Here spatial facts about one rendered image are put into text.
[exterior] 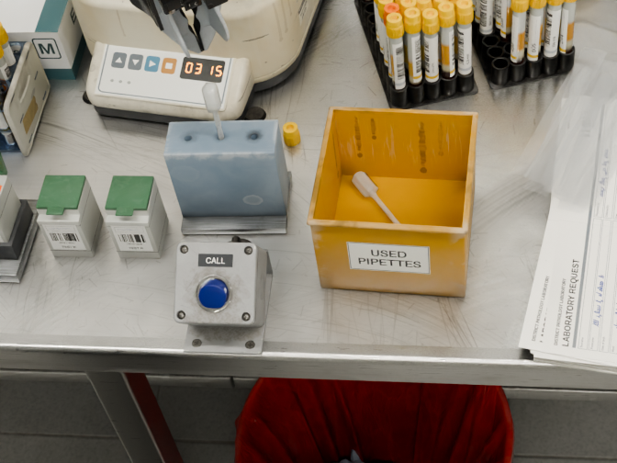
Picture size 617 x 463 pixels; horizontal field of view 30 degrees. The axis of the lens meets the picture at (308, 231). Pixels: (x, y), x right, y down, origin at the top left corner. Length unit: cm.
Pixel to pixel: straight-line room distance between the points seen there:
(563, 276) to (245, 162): 30
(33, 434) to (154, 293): 103
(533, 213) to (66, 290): 44
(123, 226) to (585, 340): 42
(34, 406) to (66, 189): 105
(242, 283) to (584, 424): 108
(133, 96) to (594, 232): 47
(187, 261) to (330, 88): 30
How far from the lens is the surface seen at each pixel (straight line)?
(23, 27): 125
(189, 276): 98
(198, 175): 105
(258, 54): 116
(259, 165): 103
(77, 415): 206
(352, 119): 105
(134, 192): 106
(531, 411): 197
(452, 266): 99
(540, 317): 100
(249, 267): 97
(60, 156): 120
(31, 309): 109
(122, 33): 119
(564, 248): 105
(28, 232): 113
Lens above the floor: 173
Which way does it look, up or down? 52 degrees down
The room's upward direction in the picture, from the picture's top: 10 degrees counter-clockwise
